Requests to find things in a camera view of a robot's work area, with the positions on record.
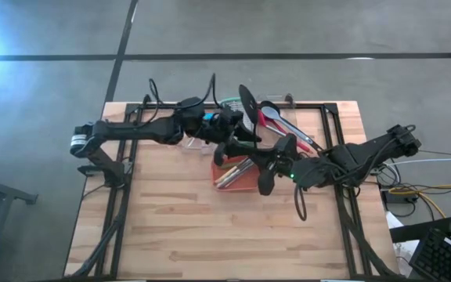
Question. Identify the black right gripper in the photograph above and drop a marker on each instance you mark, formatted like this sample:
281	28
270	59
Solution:
280	160

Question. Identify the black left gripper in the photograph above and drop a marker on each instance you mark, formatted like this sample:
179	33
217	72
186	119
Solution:
229	127

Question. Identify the blue silicone brush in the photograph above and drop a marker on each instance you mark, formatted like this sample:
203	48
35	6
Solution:
208	116

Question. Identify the black slotted spoon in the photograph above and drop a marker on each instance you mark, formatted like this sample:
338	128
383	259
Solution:
247	102

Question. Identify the grey silicone spoon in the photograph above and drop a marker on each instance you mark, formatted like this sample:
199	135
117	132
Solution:
270	113

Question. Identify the metal tongs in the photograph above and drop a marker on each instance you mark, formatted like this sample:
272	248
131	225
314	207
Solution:
238	177

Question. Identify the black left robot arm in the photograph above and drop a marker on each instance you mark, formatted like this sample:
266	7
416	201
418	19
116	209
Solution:
139	131

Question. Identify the steel box grater teal trim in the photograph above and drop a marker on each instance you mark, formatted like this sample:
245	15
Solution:
236	105

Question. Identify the clear plastic bin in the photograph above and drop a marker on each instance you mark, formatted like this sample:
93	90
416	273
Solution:
196	148
290	111

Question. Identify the orange plastic bin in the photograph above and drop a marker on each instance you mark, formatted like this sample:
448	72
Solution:
245	184

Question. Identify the black power box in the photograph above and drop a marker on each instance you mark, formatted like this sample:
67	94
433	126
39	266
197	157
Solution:
394	197

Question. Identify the white paper sheet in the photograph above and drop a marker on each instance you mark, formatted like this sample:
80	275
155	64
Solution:
394	223

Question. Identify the black desk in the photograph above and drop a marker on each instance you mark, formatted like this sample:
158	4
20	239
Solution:
417	233

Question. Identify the black keyboard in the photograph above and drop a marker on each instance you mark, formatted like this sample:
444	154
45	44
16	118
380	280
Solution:
437	258

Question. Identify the black metal stand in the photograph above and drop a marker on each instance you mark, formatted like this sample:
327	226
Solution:
2	190

